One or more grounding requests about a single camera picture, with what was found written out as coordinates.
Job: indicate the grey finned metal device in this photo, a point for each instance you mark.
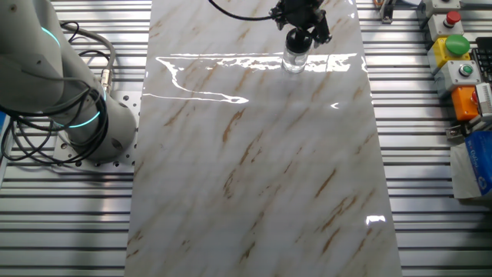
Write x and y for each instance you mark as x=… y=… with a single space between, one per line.
x=485 y=98

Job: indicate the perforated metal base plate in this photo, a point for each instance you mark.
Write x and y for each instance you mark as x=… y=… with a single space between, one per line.
x=128 y=104

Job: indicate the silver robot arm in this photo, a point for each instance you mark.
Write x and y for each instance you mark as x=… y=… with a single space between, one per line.
x=23 y=57

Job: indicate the upright metal bracket piece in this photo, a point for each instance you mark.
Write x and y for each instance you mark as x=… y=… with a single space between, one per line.
x=386 y=11

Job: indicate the red button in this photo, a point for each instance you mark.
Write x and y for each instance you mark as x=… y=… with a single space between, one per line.
x=442 y=27

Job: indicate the black keyboard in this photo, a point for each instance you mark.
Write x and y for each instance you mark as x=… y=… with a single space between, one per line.
x=484 y=57

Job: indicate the small metal clamp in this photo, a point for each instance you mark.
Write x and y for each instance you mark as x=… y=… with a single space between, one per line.
x=454 y=131

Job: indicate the orange button box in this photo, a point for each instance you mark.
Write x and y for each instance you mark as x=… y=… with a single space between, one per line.
x=463 y=104

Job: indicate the yellow box green button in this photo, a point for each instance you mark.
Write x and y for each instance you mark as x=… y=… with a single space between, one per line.
x=436 y=54

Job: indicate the clear glass jar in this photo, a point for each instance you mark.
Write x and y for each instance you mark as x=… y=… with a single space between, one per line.
x=295 y=63

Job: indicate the grey box small green button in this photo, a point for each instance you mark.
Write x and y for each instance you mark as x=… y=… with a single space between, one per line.
x=453 y=77

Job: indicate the blue white tissue packet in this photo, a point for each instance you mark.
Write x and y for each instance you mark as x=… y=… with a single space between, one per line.
x=480 y=161

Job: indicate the plain grey button box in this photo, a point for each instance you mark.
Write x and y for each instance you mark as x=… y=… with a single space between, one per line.
x=438 y=7

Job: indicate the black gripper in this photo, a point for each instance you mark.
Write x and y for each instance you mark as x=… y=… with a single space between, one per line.
x=301 y=11

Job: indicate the blue printed poster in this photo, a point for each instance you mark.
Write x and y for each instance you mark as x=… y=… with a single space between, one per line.
x=1 y=119

